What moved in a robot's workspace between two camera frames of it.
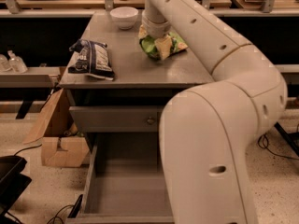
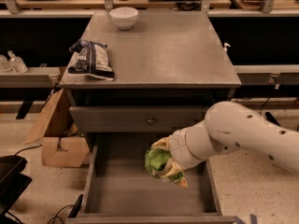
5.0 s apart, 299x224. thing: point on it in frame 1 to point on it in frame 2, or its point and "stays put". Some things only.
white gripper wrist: x=158 y=30 to x=178 y=148
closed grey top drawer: x=119 y=119 stays put
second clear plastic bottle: x=5 y=65 stays put
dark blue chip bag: x=92 y=60 stays put
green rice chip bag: x=148 y=46 to x=156 y=160
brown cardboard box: x=52 y=126 stays put
